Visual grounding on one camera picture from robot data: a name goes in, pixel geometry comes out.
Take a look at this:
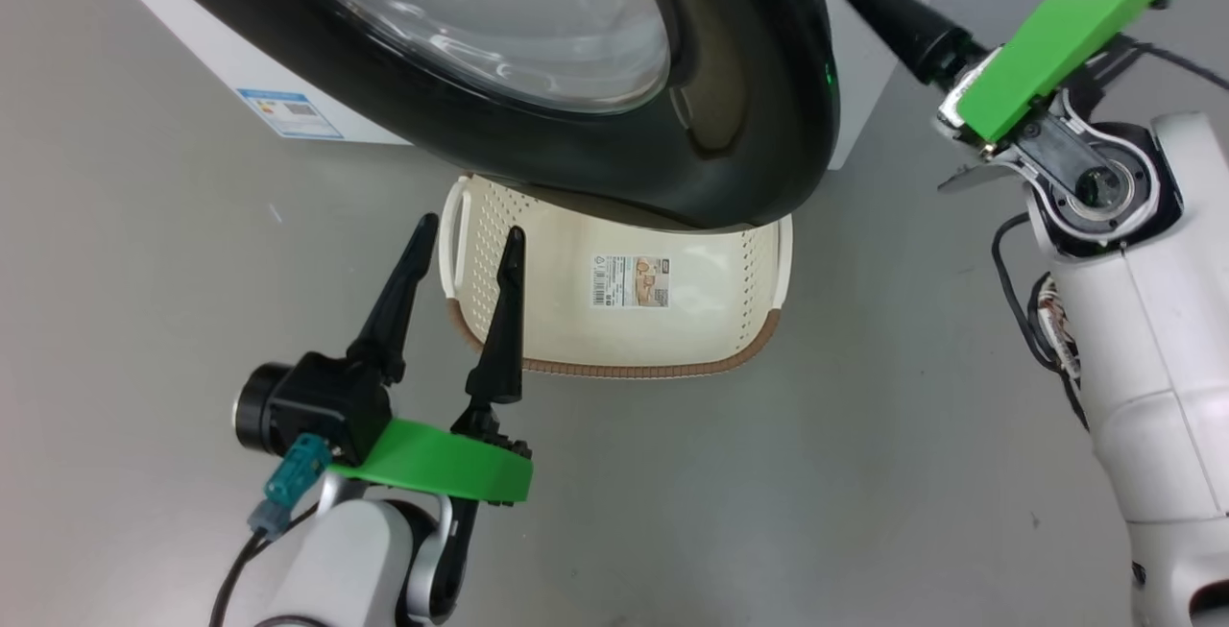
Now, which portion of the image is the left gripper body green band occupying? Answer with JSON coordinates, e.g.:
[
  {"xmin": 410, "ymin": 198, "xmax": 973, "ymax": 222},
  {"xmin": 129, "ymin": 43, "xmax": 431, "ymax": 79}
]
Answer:
[{"xmin": 326, "ymin": 397, "xmax": 535, "ymax": 511}]

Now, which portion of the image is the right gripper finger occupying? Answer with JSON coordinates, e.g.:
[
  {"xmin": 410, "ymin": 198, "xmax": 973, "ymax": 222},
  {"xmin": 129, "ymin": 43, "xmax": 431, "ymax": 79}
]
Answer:
[
  {"xmin": 811, "ymin": 0, "xmax": 957, "ymax": 86},
  {"xmin": 818, "ymin": 0, "xmax": 986, "ymax": 67}
]

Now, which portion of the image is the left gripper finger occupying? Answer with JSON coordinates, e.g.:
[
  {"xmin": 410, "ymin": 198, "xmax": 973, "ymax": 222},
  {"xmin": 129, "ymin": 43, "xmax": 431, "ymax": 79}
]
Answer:
[
  {"xmin": 465, "ymin": 227, "xmax": 527, "ymax": 407},
  {"xmin": 346, "ymin": 213, "xmax": 441, "ymax": 386}
]

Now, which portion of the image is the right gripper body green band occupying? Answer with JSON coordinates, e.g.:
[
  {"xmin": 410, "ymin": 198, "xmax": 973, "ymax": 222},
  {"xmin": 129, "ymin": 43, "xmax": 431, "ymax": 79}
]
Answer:
[{"xmin": 936, "ymin": 0, "xmax": 1182, "ymax": 192}]

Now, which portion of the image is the black glass washing machine door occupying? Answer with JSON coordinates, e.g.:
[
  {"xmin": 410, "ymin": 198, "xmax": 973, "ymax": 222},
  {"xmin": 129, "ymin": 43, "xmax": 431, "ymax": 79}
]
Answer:
[{"xmin": 120, "ymin": 0, "xmax": 841, "ymax": 232}]

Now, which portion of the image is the basket product label sticker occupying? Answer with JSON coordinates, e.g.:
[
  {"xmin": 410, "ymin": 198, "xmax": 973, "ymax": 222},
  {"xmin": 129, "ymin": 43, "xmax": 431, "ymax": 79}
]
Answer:
[{"xmin": 590, "ymin": 255, "xmax": 670, "ymax": 309}]

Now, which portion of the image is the cream perforated laundry basket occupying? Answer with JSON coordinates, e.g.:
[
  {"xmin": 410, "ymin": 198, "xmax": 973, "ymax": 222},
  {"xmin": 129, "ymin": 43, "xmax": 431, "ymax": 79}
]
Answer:
[{"xmin": 439, "ymin": 174, "xmax": 795, "ymax": 378}]

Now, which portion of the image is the white washing machine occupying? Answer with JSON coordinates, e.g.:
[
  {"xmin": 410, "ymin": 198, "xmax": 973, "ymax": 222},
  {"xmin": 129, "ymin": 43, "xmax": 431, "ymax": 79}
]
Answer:
[{"xmin": 79, "ymin": 0, "xmax": 961, "ymax": 172}]

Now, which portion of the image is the blue energy label sticker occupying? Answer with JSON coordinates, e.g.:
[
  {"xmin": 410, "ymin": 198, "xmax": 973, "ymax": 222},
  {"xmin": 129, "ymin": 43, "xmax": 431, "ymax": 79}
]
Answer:
[{"xmin": 237, "ymin": 87, "xmax": 344, "ymax": 140}]

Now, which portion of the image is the thin black cable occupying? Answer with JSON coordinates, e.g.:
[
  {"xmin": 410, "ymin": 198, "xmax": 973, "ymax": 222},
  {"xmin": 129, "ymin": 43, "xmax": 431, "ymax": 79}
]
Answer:
[
  {"xmin": 991, "ymin": 212, "xmax": 1091, "ymax": 431},
  {"xmin": 1114, "ymin": 36, "xmax": 1229, "ymax": 90},
  {"xmin": 209, "ymin": 512, "xmax": 323, "ymax": 627}
]

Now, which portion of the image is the teal cable connector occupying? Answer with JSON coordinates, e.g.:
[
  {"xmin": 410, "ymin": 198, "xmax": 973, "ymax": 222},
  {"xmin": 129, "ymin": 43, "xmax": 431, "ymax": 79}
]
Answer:
[{"xmin": 248, "ymin": 433, "xmax": 332, "ymax": 537}]

